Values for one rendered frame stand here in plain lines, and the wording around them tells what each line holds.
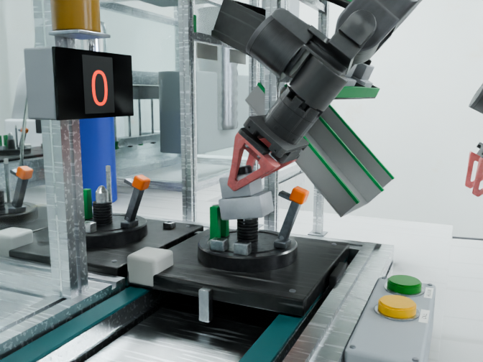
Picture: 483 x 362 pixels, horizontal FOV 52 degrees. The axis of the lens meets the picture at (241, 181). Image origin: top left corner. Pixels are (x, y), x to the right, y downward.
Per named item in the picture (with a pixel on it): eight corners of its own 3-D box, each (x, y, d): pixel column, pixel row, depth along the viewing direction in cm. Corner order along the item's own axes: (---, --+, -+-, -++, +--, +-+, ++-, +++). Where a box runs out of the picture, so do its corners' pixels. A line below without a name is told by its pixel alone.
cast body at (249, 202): (274, 210, 70) (267, 161, 69) (263, 217, 66) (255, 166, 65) (222, 215, 74) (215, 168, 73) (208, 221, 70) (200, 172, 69)
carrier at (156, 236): (204, 236, 87) (203, 165, 85) (117, 282, 66) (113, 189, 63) (95, 222, 97) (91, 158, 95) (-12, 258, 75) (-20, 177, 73)
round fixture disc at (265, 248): (309, 247, 74) (309, 234, 74) (277, 279, 61) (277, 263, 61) (224, 236, 80) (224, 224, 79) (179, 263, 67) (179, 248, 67)
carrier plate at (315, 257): (349, 255, 77) (349, 241, 77) (303, 317, 55) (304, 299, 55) (211, 237, 87) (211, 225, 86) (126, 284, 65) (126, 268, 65)
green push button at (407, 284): (422, 291, 62) (422, 276, 62) (419, 304, 58) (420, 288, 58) (389, 286, 63) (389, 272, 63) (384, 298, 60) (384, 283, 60)
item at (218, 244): (228, 248, 67) (228, 238, 67) (223, 252, 65) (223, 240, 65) (215, 247, 68) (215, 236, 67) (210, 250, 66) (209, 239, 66)
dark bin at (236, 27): (361, 99, 93) (379, 62, 90) (333, 100, 82) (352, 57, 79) (248, 42, 105) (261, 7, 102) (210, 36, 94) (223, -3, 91)
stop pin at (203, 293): (213, 319, 60) (213, 288, 60) (208, 323, 59) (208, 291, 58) (203, 317, 61) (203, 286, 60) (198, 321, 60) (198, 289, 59)
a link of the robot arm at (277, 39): (383, 20, 57) (374, 42, 65) (306, -40, 58) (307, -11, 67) (315, 101, 58) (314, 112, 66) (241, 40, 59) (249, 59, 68)
